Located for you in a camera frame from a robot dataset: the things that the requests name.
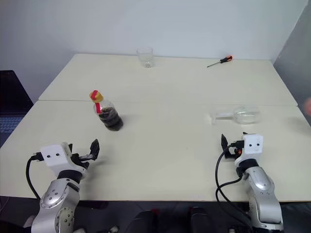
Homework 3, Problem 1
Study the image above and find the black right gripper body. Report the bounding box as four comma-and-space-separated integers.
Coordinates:
224, 139, 244, 160

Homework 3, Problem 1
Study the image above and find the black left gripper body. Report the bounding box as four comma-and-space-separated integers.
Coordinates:
70, 152, 95, 171

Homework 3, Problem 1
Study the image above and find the clear wine glass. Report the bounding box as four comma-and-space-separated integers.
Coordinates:
210, 105, 261, 126

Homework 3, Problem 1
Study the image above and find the plastic cola bottle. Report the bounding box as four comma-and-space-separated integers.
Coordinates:
92, 93, 124, 133

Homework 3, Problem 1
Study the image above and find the yellow bottle cap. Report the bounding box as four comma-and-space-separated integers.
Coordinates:
89, 89, 104, 102

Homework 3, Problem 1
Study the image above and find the dark laptop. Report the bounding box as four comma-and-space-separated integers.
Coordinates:
0, 70, 34, 148

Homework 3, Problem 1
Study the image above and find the grey partition panel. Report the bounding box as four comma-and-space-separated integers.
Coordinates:
272, 0, 311, 127

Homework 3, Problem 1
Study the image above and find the clear glass tumbler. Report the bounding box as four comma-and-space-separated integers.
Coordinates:
136, 46, 156, 69

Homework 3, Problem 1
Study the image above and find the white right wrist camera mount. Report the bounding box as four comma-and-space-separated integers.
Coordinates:
234, 134, 264, 168

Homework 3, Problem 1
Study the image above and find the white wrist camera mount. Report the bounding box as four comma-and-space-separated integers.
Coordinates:
39, 142, 88, 179
234, 134, 264, 168

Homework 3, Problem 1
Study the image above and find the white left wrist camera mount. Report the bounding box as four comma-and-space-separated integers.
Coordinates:
39, 142, 88, 179

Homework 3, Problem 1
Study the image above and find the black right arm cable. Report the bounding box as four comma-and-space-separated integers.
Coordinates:
214, 141, 253, 233

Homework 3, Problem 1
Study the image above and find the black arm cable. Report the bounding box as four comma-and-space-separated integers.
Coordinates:
26, 154, 42, 200
214, 141, 253, 233

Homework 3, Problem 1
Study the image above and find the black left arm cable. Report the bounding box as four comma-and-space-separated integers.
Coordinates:
26, 154, 42, 200

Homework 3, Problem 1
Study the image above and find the orange black handled screwdriver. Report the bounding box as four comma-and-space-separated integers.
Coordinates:
207, 55, 233, 68

